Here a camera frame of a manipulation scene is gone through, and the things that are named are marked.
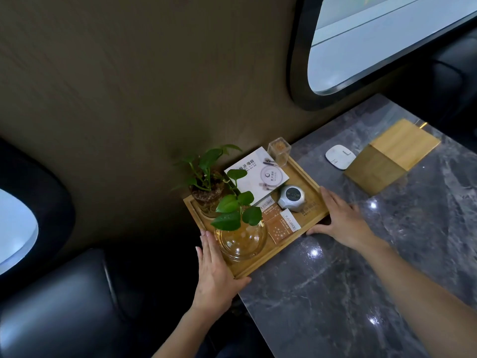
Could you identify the person's right hand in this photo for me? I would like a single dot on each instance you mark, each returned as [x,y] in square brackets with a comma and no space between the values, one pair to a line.
[348,223]

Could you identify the person's left hand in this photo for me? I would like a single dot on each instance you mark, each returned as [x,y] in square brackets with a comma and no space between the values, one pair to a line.
[214,283]

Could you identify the person's left middle finger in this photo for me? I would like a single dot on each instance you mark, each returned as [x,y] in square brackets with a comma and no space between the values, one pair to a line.
[206,249]

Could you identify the person's left thumb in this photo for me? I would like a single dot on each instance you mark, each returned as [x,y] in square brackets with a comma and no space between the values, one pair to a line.
[242,284]

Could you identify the person's right thumb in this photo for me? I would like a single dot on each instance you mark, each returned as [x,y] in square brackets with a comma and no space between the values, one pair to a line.
[320,230]

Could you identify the wooden serving tray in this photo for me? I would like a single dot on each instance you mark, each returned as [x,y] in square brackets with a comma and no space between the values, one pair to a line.
[303,205]

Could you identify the person's left forearm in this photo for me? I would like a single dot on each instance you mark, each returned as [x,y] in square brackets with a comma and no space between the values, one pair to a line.
[193,333]

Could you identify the person's right forearm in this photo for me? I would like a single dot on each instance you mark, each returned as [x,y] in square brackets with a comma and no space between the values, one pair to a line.
[421,294]

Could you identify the white and orange card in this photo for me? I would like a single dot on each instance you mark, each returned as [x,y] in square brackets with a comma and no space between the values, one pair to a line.
[290,220]

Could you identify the large round glass vase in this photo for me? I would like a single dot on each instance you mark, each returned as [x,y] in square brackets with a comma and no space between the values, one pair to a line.
[241,242]

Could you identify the grey round desk clock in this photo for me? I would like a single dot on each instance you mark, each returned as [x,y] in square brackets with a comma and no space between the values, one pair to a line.
[291,198]

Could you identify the green pothos plant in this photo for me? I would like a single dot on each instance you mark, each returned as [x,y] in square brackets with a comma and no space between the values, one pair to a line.
[208,160]
[231,214]

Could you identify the orange printed card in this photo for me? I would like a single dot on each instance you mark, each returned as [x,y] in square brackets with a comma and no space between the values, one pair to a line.
[272,223]

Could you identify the small glass vase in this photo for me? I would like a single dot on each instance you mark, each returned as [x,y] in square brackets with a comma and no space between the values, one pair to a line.
[207,199]

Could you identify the white square flat device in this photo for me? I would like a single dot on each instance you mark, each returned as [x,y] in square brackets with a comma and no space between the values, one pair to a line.
[340,157]

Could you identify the white printed card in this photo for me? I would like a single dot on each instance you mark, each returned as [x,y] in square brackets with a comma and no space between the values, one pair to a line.
[257,175]

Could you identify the clear plastic toothpick holder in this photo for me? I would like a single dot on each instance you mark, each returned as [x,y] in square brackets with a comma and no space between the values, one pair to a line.
[279,150]

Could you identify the wooden tissue box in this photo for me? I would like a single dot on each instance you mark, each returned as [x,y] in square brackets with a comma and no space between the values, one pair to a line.
[387,156]

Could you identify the black leather seat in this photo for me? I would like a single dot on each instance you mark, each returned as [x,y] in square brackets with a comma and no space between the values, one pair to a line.
[67,313]
[447,78]

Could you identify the rounded window with black frame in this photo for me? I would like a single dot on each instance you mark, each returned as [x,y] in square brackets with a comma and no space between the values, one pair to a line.
[18,227]
[372,44]

